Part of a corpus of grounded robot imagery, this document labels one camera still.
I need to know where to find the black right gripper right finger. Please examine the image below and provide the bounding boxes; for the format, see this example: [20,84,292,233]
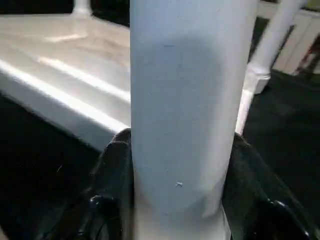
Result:
[221,132,320,240]

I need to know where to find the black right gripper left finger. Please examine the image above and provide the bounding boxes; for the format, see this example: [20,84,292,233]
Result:
[39,128,135,240]

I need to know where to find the white plastic table leg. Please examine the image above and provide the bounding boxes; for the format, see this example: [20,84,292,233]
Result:
[234,0,307,136]
[129,0,259,240]
[72,0,94,16]

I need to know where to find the black work mat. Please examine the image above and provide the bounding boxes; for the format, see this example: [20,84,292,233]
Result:
[0,70,320,240]

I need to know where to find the white glass door cabinet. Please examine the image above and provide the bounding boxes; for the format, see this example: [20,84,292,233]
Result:
[271,9,320,76]

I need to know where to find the white plastic table top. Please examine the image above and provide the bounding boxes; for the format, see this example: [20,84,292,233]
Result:
[0,12,257,154]

